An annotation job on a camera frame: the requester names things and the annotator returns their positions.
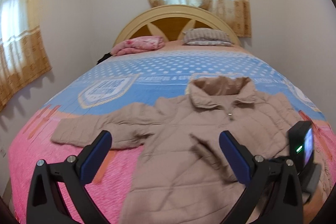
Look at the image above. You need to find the beige quilted jacket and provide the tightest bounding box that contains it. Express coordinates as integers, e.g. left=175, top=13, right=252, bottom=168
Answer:
left=51, top=76, right=300, bottom=223

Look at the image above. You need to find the striped grey pillow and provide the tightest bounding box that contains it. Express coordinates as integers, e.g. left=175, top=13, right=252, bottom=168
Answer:
left=183, top=28, right=233, bottom=46

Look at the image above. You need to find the left window curtain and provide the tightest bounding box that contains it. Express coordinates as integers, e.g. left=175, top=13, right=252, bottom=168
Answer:
left=1, top=0, right=51, bottom=109

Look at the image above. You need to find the black item beside bed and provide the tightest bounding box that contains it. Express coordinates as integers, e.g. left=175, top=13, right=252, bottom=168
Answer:
left=97, top=53, right=113, bottom=64

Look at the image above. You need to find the cream wooden headboard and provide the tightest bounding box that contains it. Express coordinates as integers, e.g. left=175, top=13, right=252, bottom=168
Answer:
left=114, top=5, right=240, bottom=46

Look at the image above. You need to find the pink folded blanket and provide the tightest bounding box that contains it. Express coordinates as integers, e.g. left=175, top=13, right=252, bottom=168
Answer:
left=110, top=36, right=165, bottom=56

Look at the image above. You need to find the white wall socket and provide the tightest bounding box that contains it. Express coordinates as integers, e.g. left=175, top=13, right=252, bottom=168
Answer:
left=0, top=147, right=6, bottom=157

